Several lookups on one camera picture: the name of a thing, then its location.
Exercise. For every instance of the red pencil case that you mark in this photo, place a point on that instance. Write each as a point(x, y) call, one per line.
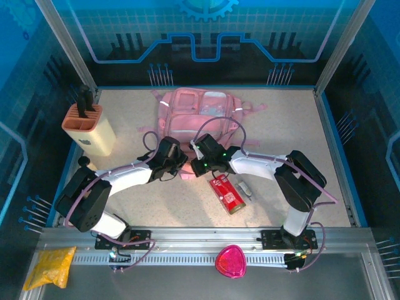
point(229, 197)

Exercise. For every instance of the pink backpack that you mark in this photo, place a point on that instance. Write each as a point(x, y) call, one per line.
point(193, 122)

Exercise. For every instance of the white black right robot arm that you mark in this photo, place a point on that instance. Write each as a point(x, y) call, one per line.
point(253, 162)

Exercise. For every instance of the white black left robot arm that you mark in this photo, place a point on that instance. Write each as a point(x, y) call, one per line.
point(125, 176)

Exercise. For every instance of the clear packaged stationery item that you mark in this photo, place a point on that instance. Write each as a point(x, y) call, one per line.
point(244, 189)

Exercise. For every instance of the cream and orange knife block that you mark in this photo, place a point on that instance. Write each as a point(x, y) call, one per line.
point(93, 134)

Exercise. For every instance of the small bottle with black cap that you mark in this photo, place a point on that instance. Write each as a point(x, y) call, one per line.
point(83, 161)

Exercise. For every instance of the pink triangular dish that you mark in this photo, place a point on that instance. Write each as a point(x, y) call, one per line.
point(230, 262)

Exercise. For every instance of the small LED circuit board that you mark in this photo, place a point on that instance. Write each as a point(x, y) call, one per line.
point(297, 254)
point(112, 254)

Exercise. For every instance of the yellow plastic bag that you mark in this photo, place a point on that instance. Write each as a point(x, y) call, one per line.
point(50, 265)

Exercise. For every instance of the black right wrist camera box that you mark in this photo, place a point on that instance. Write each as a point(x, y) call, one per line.
point(209, 144)

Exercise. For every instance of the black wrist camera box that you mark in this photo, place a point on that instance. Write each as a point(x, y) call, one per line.
point(209, 144)
point(170, 147)

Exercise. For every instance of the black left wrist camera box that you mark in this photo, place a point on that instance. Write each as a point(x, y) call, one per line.
point(170, 147)

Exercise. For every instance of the aluminium front rail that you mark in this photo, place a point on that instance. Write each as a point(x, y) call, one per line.
point(203, 237)

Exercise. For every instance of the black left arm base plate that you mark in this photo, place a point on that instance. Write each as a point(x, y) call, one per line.
point(140, 239)

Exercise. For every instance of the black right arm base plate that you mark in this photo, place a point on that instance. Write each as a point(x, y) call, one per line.
point(272, 239)

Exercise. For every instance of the aluminium frame post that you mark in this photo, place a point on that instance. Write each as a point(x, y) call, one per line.
point(340, 47)
point(67, 47)

